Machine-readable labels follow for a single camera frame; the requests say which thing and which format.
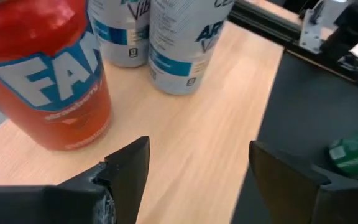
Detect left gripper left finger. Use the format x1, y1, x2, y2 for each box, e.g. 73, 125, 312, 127
59, 136, 150, 224

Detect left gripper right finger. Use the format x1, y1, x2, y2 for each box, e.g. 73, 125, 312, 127
249, 140, 332, 224

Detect red Fanta can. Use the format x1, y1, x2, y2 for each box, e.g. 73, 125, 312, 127
0, 0, 114, 152

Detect small wooden shelf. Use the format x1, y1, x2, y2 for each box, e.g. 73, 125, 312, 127
0, 20, 285, 224

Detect green Sprite can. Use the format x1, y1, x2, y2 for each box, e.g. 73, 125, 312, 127
327, 124, 358, 175

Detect silver mounting bracket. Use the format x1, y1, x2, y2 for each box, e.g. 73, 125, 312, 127
297, 0, 325, 55

